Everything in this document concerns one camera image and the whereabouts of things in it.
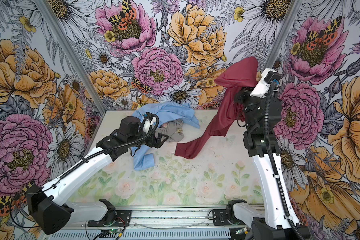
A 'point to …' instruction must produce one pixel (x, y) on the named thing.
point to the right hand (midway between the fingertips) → (243, 80)
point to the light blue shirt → (143, 157)
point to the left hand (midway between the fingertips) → (159, 139)
